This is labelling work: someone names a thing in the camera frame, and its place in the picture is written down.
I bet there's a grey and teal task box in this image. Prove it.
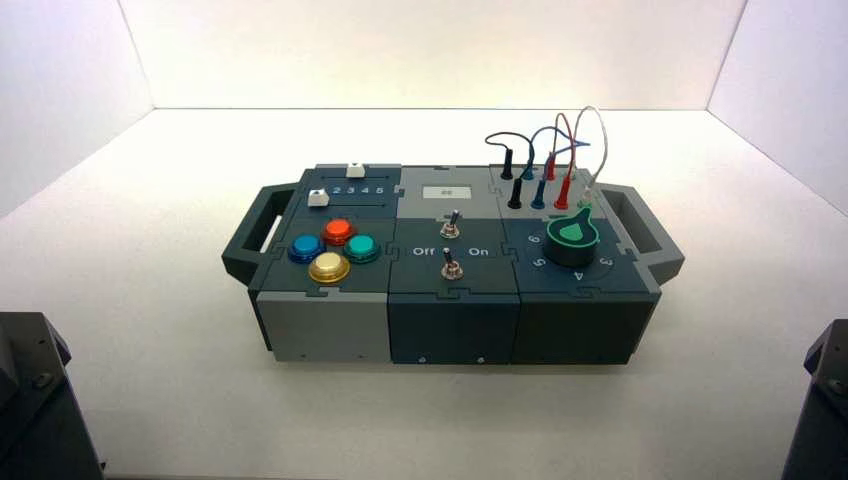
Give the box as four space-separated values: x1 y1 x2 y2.
221 162 686 366

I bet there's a green and black rotary knob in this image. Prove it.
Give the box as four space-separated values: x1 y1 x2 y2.
544 205 602 269

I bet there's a dark left arm base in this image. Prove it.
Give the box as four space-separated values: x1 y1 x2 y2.
0 311 107 480

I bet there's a dark right arm base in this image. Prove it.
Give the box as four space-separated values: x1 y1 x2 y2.
781 319 848 480

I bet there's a teal round push button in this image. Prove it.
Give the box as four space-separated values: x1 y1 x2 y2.
343 233 382 265

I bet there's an orange round push button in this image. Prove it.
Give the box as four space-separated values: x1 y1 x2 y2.
321 217 358 247

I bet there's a yellow round push button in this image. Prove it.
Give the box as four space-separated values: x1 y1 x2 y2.
307 251 352 286

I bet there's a blue round push button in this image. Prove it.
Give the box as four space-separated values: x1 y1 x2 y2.
288 233 327 265

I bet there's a black jumper cable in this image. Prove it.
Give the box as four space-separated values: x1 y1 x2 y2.
484 131 537 211

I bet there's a blue jumper cable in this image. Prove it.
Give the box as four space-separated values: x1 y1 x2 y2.
520 125 592 211

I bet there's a red jumper cable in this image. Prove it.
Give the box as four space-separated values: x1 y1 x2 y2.
544 111 579 212

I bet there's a white jumper cable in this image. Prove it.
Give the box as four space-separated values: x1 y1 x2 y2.
570 105 610 212

